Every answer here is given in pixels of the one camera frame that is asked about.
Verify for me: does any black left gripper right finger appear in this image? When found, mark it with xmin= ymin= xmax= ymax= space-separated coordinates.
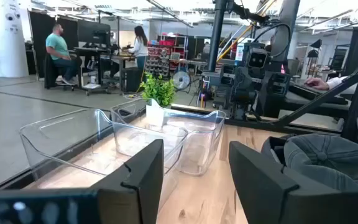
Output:
xmin=227 ymin=141 xmax=358 ymax=224

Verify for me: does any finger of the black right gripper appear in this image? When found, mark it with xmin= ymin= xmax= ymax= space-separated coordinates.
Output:
xmin=255 ymin=79 xmax=281 ymax=118
xmin=230 ymin=67 xmax=257 ymax=121

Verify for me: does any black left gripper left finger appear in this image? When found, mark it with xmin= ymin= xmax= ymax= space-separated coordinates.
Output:
xmin=88 ymin=139 xmax=165 ymax=224

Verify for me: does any grey baseball cap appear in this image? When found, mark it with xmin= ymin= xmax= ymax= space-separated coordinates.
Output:
xmin=260 ymin=133 xmax=358 ymax=195

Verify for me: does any person's forearm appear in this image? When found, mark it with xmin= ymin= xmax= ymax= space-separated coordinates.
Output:
xmin=325 ymin=75 xmax=358 ymax=94

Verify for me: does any dark grey side desk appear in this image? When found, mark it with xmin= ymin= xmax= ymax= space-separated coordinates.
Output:
xmin=286 ymin=81 xmax=358 ymax=125

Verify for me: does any black round pole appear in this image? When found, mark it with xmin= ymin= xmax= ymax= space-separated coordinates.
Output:
xmin=208 ymin=0 xmax=229 ymax=73

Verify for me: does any round floor fan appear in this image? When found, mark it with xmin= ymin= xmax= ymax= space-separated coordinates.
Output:
xmin=172 ymin=70 xmax=192 ymax=91

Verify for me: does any person's hand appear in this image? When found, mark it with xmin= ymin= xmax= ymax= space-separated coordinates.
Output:
xmin=303 ymin=77 xmax=331 ymax=91

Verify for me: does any clear plastic bin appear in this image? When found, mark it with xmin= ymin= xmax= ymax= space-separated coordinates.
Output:
xmin=110 ymin=98 xmax=227 ymax=177
xmin=19 ymin=108 xmax=189 ymax=200

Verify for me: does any red parts storage shelf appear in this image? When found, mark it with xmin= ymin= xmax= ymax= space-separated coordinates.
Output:
xmin=144 ymin=34 xmax=189 ymax=77

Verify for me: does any small green potted plant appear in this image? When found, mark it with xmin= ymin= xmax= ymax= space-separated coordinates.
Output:
xmin=139 ymin=73 xmax=177 ymax=127

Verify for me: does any black computer tower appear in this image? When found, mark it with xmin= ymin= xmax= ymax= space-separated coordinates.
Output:
xmin=121 ymin=67 xmax=142 ymax=93

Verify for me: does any black office desk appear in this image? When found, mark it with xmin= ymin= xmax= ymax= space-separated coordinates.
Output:
xmin=73 ymin=46 xmax=136 ymax=94

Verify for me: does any black computer monitor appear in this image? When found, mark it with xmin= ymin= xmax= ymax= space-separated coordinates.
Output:
xmin=77 ymin=20 xmax=111 ymax=48

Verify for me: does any black office chair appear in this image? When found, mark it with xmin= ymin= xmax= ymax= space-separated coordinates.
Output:
xmin=44 ymin=54 xmax=76 ymax=91

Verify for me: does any white round pillar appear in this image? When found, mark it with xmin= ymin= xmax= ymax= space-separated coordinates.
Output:
xmin=0 ymin=0 xmax=30 ymax=78

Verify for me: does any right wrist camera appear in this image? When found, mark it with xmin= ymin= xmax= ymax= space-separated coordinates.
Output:
xmin=247 ymin=46 xmax=269 ymax=70

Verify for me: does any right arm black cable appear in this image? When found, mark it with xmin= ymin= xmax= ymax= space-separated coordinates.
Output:
xmin=252 ymin=23 xmax=292 ymax=60

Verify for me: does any black partition wall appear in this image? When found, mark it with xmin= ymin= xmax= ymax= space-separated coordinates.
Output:
xmin=28 ymin=11 xmax=80 ymax=78

